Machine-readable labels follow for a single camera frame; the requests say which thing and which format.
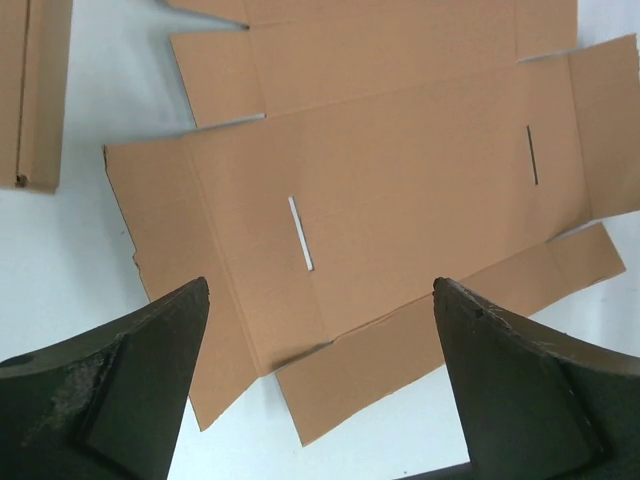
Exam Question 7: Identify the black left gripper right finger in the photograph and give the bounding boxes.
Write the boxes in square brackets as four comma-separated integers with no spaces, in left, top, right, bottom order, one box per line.
[432,277,640,476]

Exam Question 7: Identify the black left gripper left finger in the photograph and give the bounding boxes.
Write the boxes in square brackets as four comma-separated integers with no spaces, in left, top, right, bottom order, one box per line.
[1,277,209,479]

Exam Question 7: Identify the brown cardboard box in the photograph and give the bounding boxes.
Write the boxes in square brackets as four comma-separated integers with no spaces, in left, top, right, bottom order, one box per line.
[1,0,73,194]
[105,1,639,444]

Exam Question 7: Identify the folded brown cardboard box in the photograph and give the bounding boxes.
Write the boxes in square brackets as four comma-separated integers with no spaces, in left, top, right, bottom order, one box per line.
[1,0,73,194]

